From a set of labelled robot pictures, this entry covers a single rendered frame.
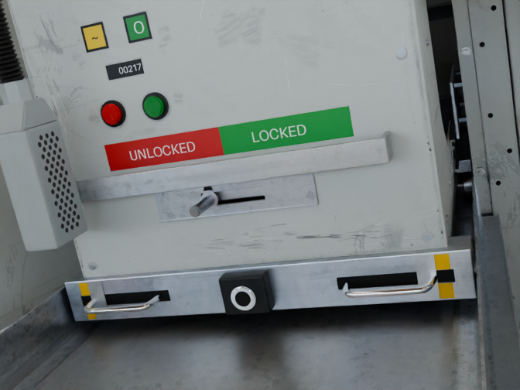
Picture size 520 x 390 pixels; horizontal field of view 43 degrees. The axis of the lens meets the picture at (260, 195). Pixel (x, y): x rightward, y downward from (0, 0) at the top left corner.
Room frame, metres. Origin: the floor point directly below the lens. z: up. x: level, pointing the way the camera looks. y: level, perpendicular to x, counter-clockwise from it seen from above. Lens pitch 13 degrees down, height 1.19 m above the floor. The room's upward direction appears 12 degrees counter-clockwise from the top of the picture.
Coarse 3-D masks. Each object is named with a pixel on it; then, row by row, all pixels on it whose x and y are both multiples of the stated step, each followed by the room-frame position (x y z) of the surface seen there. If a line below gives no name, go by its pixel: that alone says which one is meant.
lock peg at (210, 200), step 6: (204, 186) 0.79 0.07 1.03; (210, 186) 0.79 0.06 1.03; (210, 192) 0.79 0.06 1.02; (204, 198) 0.78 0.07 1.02; (210, 198) 0.78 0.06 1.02; (216, 198) 0.79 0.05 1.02; (198, 204) 0.75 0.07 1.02; (204, 204) 0.76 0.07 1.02; (210, 204) 0.78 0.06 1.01; (216, 204) 0.79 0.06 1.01; (192, 210) 0.75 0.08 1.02; (198, 210) 0.74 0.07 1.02; (204, 210) 0.76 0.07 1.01; (198, 216) 0.75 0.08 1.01
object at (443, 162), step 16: (416, 0) 0.75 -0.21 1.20; (416, 16) 0.72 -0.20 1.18; (16, 32) 0.87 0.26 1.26; (416, 32) 0.70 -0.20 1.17; (432, 48) 0.91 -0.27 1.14; (432, 64) 0.86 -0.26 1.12; (432, 80) 0.82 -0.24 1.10; (432, 96) 0.78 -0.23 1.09; (432, 112) 0.75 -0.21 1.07; (432, 128) 0.71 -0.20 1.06; (448, 128) 1.10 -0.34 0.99; (432, 144) 0.70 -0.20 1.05; (448, 144) 0.99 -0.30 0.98; (448, 160) 0.94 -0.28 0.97; (448, 176) 0.89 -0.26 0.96; (448, 192) 0.84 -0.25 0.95; (448, 208) 0.80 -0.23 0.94; (448, 224) 0.76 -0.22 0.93
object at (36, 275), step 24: (24, 72) 1.10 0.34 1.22; (0, 96) 1.08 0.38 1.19; (0, 168) 1.05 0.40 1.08; (0, 192) 1.04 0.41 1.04; (0, 216) 1.03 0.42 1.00; (0, 240) 1.02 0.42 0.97; (72, 240) 1.13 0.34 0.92; (0, 264) 1.02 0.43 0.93; (24, 264) 1.05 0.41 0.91; (48, 264) 1.08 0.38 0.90; (72, 264) 1.12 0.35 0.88; (0, 288) 1.01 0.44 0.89; (24, 288) 1.04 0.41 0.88; (48, 288) 1.07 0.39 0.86; (0, 312) 1.00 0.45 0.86; (24, 312) 1.00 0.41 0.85
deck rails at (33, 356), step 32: (480, 224) 0.97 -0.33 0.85; (480, 256) 0.77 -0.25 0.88; (64, 288) 0.87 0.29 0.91; (480, 288) 0.60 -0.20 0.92; (32, 320) 0.80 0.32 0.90; (64, 320) 0.86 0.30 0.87; (96, 320) 0.89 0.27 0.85; (480, 320) 0.53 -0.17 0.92; (0, 352) 0.74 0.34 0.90; (32, 352) 0.78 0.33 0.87; (64, 352) 0.80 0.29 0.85; (480, 352) 0.59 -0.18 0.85; (0, 384) 0.72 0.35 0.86; (32, 384) 0.73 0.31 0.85; (480, 384) 0.54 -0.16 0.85
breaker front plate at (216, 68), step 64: (64, 0) 0.84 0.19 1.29; (128, 0) 0.81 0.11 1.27; (192, 0) 0.79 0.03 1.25; (256, 0) 0.76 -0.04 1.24; (320, 0) 0.74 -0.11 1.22; (384, 0) 0.71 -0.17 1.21; (64, 64) 0.85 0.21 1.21; (192, 64) 0.79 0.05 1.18; (256, 64) 0.77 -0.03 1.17; (320, 64) 0.74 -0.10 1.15; (384, 64) 0.72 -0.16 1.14; (64, 128) 0.86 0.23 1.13; (128, 128) 0.83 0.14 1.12; (192, 128) 0.80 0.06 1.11; (384, 128) 0.72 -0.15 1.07; (192, 192) 0.80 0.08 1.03; (320, 192) 0.75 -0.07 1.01; (384, 192) 0.72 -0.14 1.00; (128, 256) 0.84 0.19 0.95; (192, 256) 0.81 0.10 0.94; (256, 256) 0.78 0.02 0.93; (320, 256) 0.75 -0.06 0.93
